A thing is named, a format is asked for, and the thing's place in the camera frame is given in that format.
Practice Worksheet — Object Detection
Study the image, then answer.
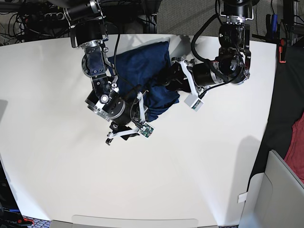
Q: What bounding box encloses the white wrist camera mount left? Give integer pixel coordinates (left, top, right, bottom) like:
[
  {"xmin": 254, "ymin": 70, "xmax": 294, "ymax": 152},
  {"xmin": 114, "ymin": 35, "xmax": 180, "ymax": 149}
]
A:
[{"xmin": 171, "ymin": 57, "xmax": 203, "ymax": 112}]

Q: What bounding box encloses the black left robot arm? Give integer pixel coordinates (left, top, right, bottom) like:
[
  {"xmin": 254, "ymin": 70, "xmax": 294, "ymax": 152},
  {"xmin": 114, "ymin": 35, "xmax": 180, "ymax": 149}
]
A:
[{"xmin": 157, "ymin": 0, "xmax": 253, "ymax": 98}]

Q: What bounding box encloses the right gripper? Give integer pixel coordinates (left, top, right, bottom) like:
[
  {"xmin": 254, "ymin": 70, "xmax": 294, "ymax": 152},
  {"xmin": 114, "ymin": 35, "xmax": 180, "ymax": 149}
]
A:
[{"xmin": 111, "ymin": 99, "xmax": 146, "ymax": 141}]

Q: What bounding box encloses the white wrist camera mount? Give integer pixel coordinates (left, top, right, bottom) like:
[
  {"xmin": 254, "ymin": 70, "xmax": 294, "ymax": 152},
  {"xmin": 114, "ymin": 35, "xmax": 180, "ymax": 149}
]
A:
[
  {"xmin": 171, "ymin": 57, "xmax": 203, "ymax": 112},
  {"xmin": 105, "ymin": 90, "xmax": 154, "ymax": 145}
]

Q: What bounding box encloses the red and black clamp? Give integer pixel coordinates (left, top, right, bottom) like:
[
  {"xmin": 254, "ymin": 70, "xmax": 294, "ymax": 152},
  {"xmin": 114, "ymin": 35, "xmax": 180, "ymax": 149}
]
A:
[{"xmin": 278, "ymin": 38, "xmax": 287, "ymax": 63}]

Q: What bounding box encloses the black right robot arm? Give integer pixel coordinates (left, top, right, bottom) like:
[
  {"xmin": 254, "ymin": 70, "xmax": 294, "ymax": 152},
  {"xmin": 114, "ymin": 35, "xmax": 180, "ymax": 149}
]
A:
[{"xmin": 51, "ymin": 0, "xmax": 153, "ymax": 144}]

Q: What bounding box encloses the grey cardboard box edge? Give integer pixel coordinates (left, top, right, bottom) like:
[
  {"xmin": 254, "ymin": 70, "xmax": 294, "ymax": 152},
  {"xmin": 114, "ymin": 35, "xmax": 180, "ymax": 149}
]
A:
[{"xmin": 49, "ymin": 220, "xmax": 73, "ymax": 228}]

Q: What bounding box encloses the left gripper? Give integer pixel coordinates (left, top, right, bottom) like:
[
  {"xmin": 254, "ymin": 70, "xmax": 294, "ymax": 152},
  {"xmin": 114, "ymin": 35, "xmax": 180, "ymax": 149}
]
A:
[{"xmin": 156, "ymin": 62, "xmax": 216, "ymax": 93}]

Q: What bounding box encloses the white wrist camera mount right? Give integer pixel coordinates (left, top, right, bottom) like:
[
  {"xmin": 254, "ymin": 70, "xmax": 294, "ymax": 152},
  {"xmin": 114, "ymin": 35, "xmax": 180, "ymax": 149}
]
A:
[{"xmin": 105, "ymin": 90, "xmax": 154, "ymax": 145}]

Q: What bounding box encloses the white plastic bin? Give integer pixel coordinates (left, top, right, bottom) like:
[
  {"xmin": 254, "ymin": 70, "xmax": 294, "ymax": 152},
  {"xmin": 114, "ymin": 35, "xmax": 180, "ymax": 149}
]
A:
[{"xmin": 239, "ymin": 150, "xmax": 304, "ymax": 228}]

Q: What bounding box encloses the red cloth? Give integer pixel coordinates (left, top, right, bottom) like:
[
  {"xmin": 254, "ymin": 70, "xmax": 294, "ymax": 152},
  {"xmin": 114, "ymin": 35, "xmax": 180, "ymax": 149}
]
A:
[{"xmin": 284, "ymin": 117, "xmax": 304, "ymax": 182}]

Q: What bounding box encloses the blue long-sleeve T-shirt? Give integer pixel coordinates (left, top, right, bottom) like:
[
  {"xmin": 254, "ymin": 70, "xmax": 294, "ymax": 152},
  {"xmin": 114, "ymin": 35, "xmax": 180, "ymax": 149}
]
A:
[{"xmin": 108, "ymin": 41, "xmax": 180, "ymax": 122}]

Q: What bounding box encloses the blue handled tool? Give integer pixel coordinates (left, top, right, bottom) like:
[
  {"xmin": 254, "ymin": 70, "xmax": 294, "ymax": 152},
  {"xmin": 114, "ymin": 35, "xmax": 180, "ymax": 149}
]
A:
[{"xmin": 271, "ymin": 14, "xmax": 277, "ymax": 38}]

